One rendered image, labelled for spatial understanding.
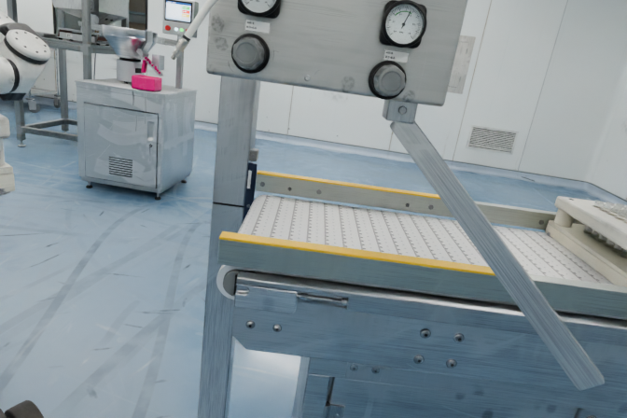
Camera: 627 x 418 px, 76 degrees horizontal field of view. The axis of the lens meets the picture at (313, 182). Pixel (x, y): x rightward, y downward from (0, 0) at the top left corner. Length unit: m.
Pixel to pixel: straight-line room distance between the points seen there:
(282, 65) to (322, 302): 0.27
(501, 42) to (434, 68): 5.29
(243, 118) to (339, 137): 4.79
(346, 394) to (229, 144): 0.43
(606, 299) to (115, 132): 2.88
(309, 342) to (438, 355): 0.16
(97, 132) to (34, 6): 4.01
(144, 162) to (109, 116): 0.38
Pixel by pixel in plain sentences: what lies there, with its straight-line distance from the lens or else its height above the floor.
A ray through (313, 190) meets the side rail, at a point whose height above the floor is 0.88.
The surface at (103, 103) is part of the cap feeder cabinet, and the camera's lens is 3.10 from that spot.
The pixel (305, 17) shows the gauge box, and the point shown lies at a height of 1.13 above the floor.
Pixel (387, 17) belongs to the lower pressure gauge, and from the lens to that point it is 0.37.
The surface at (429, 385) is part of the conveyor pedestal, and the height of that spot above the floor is 0.70.
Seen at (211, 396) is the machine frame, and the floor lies 0.38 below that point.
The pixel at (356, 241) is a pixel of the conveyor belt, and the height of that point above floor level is 0.86.
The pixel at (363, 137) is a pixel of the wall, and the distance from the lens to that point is 5.47.
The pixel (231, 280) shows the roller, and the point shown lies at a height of 0.84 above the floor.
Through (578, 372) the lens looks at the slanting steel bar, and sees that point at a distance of 0.46.
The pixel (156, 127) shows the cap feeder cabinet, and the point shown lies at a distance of 2.93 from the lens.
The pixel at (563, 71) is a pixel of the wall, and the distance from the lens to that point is 5.93.
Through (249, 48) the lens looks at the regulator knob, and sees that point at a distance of 0.36.
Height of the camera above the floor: 1.09
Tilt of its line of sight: 17 degrees down
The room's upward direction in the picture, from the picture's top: 8 degrees clockwise
